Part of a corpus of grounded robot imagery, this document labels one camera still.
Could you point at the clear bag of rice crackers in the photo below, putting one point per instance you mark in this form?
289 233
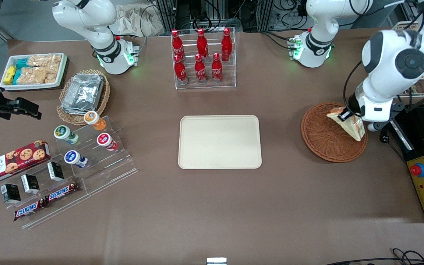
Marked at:
44 60
37 75

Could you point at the teal snack packet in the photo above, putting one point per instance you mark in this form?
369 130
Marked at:
21 63
17 76

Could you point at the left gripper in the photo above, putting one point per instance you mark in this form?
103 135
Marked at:
352 101

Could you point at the orange lid yogurt cup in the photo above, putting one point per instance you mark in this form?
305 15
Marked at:
94 119

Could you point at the red lid yogurt cup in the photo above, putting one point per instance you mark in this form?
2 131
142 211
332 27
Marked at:
106 141

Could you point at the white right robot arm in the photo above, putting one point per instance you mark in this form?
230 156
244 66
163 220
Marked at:
101 33

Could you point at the small black box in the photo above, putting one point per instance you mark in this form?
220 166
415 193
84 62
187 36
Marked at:
55 171
30 184
10 193

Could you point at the light tan wicker basket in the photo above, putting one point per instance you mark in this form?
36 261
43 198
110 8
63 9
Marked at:
101 105

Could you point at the clear acrylic stepped cup stand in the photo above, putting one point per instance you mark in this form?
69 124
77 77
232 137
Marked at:
116 169

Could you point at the red cola bottle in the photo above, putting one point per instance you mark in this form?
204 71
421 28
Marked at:
226 46
202 44
200 71
216 70
180 71
177 44

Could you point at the triangular sandwich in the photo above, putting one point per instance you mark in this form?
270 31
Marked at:
353 128

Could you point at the brown round wicker basket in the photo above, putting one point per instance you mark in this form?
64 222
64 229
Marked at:
322 140

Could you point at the white rectangular snack tray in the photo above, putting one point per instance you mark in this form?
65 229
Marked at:
62 73

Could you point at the red Walkers cookie box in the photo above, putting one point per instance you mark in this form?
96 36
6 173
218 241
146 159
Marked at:
13 162

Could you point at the clear acrylic stepped snack stand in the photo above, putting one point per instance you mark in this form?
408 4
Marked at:
57 211

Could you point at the beige crumpled cloth bag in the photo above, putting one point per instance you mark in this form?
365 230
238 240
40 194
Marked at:
134 22

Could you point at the beige rectangular plastic tray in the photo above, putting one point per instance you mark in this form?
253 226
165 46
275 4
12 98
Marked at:
219 141

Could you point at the clear acrylic bottle rack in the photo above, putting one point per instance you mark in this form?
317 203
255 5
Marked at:
230 79

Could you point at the blue lid yogurt cup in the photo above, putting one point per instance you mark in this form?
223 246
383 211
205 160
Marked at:
74 158

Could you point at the Snickers chocolate bar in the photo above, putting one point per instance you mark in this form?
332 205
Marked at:
62 192
29 209

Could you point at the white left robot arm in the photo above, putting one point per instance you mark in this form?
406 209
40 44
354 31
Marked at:
392 62

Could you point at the yellow snack packet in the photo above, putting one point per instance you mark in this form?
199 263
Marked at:
9 73

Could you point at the green lid yogurt cup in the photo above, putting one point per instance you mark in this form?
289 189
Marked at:
64 133

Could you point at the red emergency stop button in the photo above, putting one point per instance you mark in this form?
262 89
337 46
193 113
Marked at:
417 169

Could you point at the black machine with yellow panel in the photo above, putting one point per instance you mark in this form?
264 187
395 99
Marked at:
423 191

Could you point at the silver foil container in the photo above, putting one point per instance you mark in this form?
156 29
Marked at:
83 94

